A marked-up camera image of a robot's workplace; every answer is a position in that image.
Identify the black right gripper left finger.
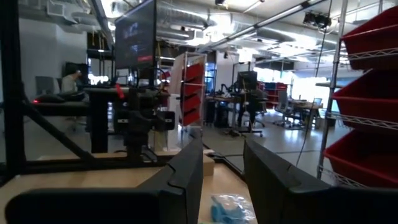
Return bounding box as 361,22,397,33
4,136,205,224

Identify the distant cluttered desk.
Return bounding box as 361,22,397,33
204,93,240,133

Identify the black office chair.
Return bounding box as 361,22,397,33
238,89,269,138

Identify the black hanging cable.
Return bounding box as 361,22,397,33
295,0,333,167

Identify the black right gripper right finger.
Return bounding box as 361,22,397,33
243,138,398,224

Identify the chrome wire shelving rack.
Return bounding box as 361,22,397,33
316,0,398,189

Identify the distant black monitor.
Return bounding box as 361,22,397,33
236,70,259,91

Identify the red plastic bin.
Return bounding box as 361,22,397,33
323,130,398,189
340,6,398,71
331,70,398,131

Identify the person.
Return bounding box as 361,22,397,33
60,70,84,94

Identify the distant wooden desk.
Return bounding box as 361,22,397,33
290,98,325,128

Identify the small brown cardboard box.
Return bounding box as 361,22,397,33
201,149,216,177

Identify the grey chair back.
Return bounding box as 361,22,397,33
34,76,62,96

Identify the grey office chair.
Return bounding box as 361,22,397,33
273,90,301,129

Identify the blue rubber band pile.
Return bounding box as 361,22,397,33
211,203,249,224

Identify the black ceiling-mounted device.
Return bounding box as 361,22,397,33
303,11,333,30

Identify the clear plastic zipper bag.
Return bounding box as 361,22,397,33
205,193,258,224

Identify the distant rack with red bins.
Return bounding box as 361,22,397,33
169,51,208,128

